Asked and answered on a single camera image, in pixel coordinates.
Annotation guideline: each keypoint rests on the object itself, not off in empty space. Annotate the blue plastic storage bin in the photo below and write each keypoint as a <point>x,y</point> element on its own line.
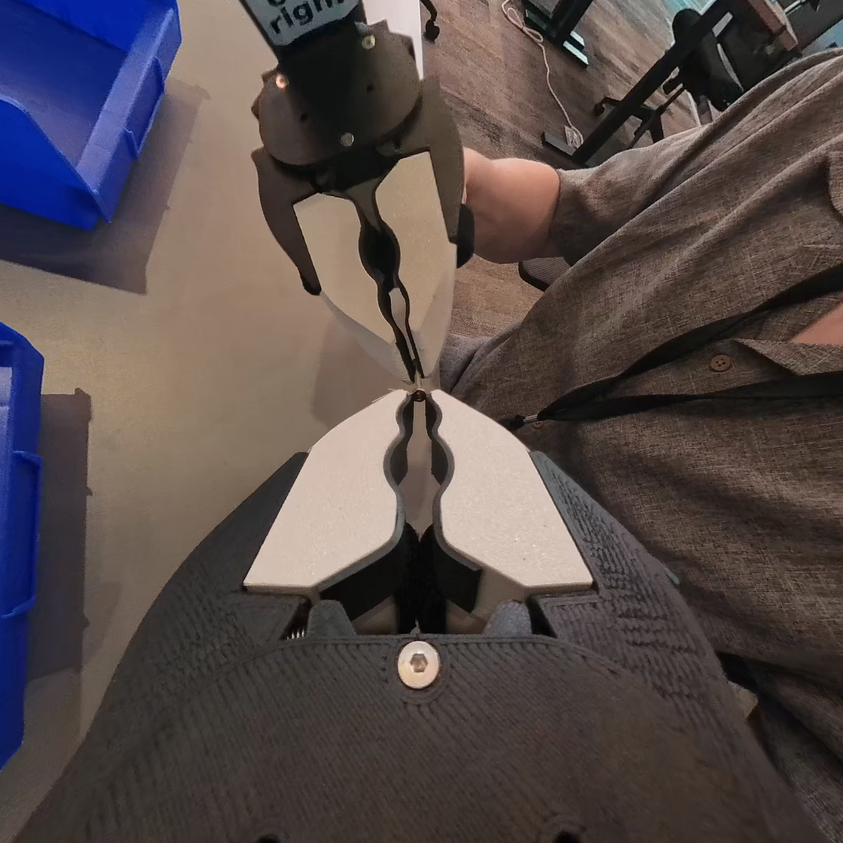
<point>79,98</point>

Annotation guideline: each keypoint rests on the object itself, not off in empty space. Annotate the grey mesh chair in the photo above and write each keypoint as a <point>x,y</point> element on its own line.
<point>542,271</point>

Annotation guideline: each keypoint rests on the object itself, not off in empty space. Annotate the black office chair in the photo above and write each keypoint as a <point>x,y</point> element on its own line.
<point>707,59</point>

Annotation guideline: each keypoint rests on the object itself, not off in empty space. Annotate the blue storage bin with divider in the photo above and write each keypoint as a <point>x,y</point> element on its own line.
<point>16,527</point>

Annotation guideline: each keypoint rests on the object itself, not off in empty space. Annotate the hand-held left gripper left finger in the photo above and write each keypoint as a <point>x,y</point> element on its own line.
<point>329,514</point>

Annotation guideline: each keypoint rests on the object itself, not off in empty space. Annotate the wooden desk with black legs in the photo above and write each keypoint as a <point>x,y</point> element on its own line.
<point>684,49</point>

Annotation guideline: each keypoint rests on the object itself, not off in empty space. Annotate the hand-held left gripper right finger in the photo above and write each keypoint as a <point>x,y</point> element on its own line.
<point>513,514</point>

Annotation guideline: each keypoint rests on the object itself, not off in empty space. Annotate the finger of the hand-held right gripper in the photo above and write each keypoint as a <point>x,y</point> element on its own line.
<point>424,250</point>
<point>335,257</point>

